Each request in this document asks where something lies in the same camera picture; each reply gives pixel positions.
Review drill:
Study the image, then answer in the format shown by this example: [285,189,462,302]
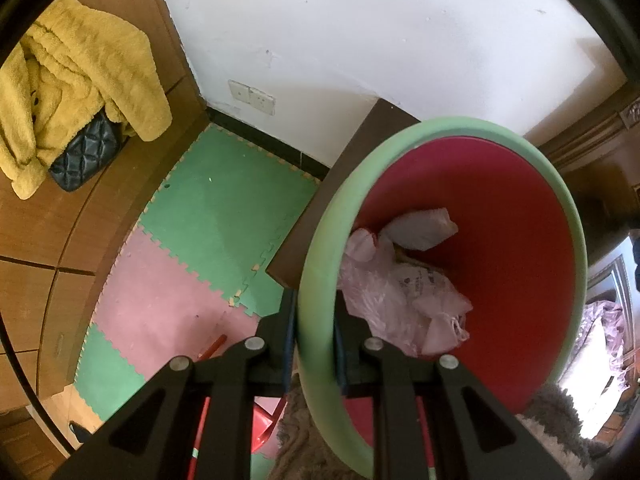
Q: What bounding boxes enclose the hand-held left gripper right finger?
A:
[334,294,568,480]

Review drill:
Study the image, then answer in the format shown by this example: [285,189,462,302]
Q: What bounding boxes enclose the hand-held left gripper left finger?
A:
[52,290,296,480]

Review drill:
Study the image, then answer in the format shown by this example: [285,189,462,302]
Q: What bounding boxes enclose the clear plastic bag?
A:
[339,227,473,358]

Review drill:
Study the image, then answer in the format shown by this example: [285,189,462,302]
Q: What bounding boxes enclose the pale grey plastic bag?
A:
[377,207,459,253]

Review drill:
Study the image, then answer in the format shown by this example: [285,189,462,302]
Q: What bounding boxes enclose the red bucket green rim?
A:
[297,117,587,478]

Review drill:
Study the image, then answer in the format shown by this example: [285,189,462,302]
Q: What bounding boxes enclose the red plastic rod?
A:
[197,334,229,362]

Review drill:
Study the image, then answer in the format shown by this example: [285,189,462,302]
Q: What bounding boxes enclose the red plastic stool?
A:
[187,396,432,480]

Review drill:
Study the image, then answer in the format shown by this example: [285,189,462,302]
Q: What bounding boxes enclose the person's brown fleece trousers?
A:
[270,375,381,480]

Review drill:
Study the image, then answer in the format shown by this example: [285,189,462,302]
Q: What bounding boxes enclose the dark wooden nightstand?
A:
[265,97,421,293]

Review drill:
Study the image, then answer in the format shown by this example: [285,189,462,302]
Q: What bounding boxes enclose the pink foam mat tile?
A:
[95,225,273,361]

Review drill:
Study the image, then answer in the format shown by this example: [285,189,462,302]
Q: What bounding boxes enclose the shaggy grey white blanket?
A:
[517,385,606,461]

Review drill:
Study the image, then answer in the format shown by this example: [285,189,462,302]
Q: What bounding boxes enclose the purple ruffled pillow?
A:
[562,300,638,443]

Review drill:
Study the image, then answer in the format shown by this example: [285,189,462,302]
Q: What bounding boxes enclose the black quilted bag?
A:
[48,110,126,193]

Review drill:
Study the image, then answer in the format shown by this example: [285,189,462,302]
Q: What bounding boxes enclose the dark wooden headboard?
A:
[537,80,640,306]

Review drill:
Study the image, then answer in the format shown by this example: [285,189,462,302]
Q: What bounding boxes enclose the yellow fleece jacket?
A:
[0,0,173,201]

